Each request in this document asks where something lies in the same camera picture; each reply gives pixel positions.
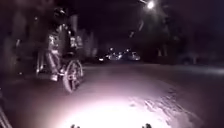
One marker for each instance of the robot's own part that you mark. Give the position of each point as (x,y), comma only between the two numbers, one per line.
(75,126)
(146,126)

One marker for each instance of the bicycle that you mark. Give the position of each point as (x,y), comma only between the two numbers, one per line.
(71,75)

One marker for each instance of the grey asphalt road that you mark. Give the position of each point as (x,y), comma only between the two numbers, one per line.
(133,86)

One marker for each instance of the car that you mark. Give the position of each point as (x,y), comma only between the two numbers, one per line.
(133,56)

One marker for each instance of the person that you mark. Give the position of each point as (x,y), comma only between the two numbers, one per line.
(56,43)

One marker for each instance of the row of trees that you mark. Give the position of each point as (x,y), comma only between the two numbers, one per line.
(186,30)

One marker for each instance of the street lamp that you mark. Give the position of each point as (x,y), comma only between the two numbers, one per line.
(150,5)

